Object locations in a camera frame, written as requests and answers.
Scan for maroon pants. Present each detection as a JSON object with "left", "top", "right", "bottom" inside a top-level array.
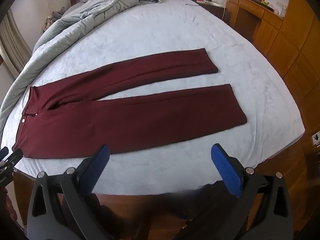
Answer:
[{"left": 13, "top": 49, "right": 247, "bottom": 159}]

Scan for beige curtain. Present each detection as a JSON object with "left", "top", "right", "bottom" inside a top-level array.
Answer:
[{"left": 0, "top": 9, "right": 32, "bottom": 79}]

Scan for wooden desk cabinet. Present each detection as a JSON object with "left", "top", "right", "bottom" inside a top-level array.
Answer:
[{"left": 226, "top": 0, "right": 283, "bottom": 56}]

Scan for dark wooden nightstand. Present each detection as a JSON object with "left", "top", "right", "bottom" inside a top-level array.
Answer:
[{"left": 192, "top": 0, "right": 225, "bottom": 20}]

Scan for grey duvet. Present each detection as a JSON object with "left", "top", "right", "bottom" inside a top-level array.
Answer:
[{"left": 1, "top": 0, "right": 139, "bottom": 133}]

